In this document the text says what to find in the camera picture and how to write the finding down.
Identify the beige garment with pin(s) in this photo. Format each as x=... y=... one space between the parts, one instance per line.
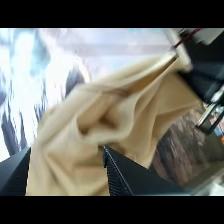
x=83 y=133

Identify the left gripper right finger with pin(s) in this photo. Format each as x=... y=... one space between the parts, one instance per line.
x=133 y=178

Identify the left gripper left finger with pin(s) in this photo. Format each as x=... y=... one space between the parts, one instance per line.
x=13 y=176

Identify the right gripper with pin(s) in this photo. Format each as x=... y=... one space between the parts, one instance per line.
x=204 y=75

